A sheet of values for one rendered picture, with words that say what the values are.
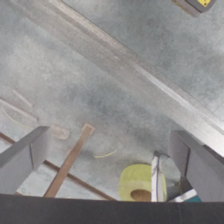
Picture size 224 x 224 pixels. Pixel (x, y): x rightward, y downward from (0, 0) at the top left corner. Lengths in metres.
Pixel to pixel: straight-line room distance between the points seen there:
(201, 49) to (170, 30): 0.22
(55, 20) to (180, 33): 0.84
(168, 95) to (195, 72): 0.82
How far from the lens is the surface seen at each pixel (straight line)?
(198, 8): 0.75
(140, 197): 1.73
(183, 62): 1.10
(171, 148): 0.17
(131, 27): 1.06
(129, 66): 0.30
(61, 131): 1.53
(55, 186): 1.02
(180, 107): 0.33
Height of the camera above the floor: 1.05
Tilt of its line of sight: 58 degrees down
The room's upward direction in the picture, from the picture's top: 157 degrees counter-clockwise
